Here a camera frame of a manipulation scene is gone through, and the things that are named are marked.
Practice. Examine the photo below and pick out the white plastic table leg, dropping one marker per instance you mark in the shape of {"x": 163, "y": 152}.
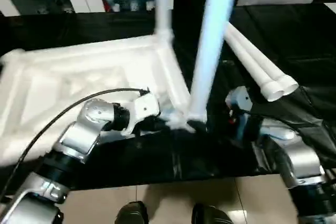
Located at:
{"x": 249, "y": 64}
{"x": 265, "y": 61}
{"x": 164, "y": 3}
{"x": 212, "y": 37}

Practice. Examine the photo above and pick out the white plastic table top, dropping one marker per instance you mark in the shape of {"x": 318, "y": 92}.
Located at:
{"x": 65, "y": 72}

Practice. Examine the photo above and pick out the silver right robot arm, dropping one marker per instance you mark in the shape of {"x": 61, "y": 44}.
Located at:
{"x": 296, "y": 153}

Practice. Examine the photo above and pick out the black work mat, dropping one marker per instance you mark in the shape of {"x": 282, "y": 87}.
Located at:
{"x": 262, "y": 37}

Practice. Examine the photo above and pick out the small red bottle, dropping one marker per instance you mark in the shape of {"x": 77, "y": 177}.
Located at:
{"x": 105, "y": 2}

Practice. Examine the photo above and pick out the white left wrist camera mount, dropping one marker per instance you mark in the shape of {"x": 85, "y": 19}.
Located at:
{"x": 145, "y": 107}

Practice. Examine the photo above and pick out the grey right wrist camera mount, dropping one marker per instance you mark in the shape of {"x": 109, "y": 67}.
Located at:
{"x": 241, "y": 100}

